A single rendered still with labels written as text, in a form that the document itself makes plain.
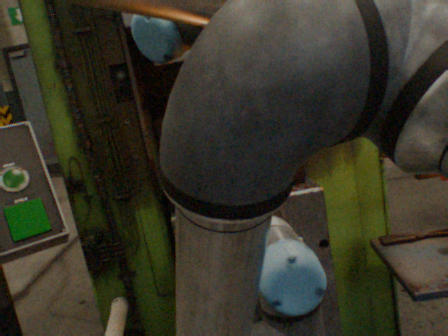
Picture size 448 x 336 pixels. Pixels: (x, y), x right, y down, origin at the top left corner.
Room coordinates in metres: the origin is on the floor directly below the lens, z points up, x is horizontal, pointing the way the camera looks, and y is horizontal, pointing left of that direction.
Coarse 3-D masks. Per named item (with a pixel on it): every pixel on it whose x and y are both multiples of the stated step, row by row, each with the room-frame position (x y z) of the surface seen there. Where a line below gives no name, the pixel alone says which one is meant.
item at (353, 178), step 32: (320, 160) 1.23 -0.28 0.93; (352, 160) 1.24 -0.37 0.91; (352, 192) 1.24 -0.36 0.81; (384, 192) 1.25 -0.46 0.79; (352, 224) 1.24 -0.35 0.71; (384, 224) 1.26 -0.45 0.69; (352, 256) 1.24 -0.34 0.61; (352, 288) 1.24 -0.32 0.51; (384, 288) 1.26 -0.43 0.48; (352, 320) 1.24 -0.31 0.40; (384, 320) 1.25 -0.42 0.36
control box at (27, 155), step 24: (0, 144) 0.96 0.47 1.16; (24, 144) 0.98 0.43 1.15; (0, 168) 0.93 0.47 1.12; (24, 168) 0.94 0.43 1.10; (0, 192) 0.90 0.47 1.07; (24, 192) 0.91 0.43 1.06; (48, 192) 0.93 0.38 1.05; (0, 216) 0.87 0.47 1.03; (48, 216) 0.90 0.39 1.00; (0, 240) 0.84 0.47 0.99; (24, 240) 0.86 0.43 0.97; (48, 240) 0.87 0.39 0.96; (0, 264) 0.88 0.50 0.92
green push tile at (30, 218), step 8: (32, 200) 0.90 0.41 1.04; (40, 200) 0.91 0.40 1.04; (8, 208) 0.88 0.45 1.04; (16, 208) 0.88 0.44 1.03; (24, 208) 0.89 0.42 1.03; (32, 208) 0.89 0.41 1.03; (40, 208) 0.90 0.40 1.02; (8, 216) 0.87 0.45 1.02; (16, 216) 0.87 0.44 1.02; (24, 216) 0.88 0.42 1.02; (32, 216) 0.88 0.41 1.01; (40, 216) 0.89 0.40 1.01; (8, 224) 0.86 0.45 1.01; (16, 224) 0.86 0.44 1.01; (24, 224) 0.87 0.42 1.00; (32, 224) 0.87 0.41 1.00; (40, 224) 0.88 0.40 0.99; (48, 224) 0.88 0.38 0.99; (16, 232) 0.85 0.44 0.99; (24, 232) 0.86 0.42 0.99; (32, 232) 0.86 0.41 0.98; (40, 232) 0.87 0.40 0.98; (16, 240) 0.84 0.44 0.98
